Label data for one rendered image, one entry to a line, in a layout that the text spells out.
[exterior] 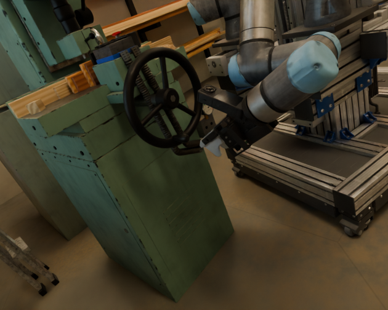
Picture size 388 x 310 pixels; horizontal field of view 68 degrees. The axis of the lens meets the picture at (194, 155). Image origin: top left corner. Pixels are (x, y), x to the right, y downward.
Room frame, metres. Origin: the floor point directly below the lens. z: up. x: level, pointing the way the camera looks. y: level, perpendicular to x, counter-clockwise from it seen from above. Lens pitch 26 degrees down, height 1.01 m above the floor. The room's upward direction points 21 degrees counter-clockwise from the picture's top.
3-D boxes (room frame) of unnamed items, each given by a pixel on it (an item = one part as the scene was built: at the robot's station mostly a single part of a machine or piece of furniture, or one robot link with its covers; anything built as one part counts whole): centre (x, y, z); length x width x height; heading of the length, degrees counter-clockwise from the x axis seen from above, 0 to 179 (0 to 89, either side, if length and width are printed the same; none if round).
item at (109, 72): (0.95, 0.10, 0.91); 0.15 x 0.14 x 0.09; 129
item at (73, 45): (1.12, 0.24, 1.03); 0.14 x 0.07 x 0.09; 39
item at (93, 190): (1.19, 0.30, 0.35); 0.58 x 0.45 x 0.71; 39
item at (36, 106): (0.90, 0.39, 0.92); 0.03 x 0.03 x 0.03; 80
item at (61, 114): (1.02, 0.15, 0.87); 0.61 x 0.30 x 0.06; 129
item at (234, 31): (1.49, -0.44, 0.87); 0.15 x 0.15 x 0.10
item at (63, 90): (1.18, 0.13, 0.92); 0.55 x 0.02 x 0.04; 129
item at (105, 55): (0.95, 0.09, 0.99); 0.13 x 0.11 x 0.06; 129
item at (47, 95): (1.12, 0.23, 0.92); 0.60 x 0.02 x 0.05; 129
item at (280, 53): (0.55, -0.27, 0.85); 0.11 x 0.11 x 0.08; 43
